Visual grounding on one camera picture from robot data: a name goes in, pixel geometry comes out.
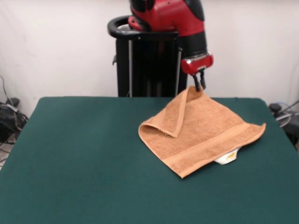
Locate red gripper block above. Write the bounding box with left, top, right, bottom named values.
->
left=180, top=51, right=214, bottom=92

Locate orange terry towel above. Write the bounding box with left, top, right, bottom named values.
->
left=138, top=85, right=267, bottom=180

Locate dark green table cloth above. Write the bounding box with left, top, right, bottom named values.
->
left=0, top=96, right=299, bottom=224

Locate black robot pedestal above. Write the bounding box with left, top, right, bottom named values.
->
left=107, top=15, right=189, bottom=98

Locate black cable tangle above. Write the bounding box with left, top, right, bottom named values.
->
left=0, top=74, right=30, bottom=164

